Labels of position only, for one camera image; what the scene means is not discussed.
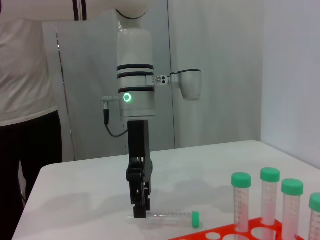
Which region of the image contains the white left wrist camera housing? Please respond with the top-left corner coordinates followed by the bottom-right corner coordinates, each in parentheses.
top-left (146, 69), bottom-right (203, 101)

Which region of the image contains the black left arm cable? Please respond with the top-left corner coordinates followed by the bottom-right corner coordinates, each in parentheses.
top-left (101, 96), bottom-right (131, 138)

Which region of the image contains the orange test tube rack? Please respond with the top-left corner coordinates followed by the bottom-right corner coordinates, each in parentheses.
top-left (169, 216), bottom-right (320, 240)

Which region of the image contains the person in white shirt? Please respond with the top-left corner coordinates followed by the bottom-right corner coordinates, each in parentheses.
top-left (0, 19), bottom-right (63, 240)

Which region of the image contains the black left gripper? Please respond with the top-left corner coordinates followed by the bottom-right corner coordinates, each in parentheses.
top-left (126, 119), bottom-right (154, 219)

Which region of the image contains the clear test tube green cap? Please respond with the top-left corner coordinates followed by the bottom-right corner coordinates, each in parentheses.
top-left (231, 172), bottom-right (252, 233)
top-left (260, 167), bottom-right (281, 226)
top-left (281, 178), bottom-right (305, 240)
top-left (128, 211), bottom-right (201, 229)
top-left (308, 192), bottom-right (320, 240)

